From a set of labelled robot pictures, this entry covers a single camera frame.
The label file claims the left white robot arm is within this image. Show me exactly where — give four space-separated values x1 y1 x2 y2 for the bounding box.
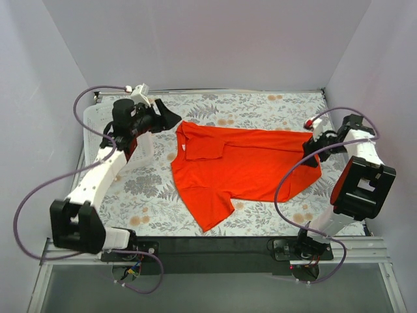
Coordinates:
50 98 182 261

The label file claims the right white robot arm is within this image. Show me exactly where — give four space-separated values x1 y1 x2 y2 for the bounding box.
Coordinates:
295 114 396 259

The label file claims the white plastic laundry basket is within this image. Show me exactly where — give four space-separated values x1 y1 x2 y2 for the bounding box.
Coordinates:
83 95 154 171

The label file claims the orange t shirt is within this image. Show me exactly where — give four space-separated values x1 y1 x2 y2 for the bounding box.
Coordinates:
171 121 322 232

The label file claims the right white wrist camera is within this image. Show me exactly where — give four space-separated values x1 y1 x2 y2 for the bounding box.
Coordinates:
304 118 324 142

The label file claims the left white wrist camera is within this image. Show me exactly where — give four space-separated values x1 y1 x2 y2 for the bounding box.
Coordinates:
124 83 151 107

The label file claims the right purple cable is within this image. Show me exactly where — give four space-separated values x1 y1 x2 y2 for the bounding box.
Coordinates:
274 106 381 286

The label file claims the aluminium frame rail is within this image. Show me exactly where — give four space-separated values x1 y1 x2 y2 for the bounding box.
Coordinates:
29 237 406 312

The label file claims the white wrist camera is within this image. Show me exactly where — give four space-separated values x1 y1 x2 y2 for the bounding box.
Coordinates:
304 118 324 142
124 83 151 107

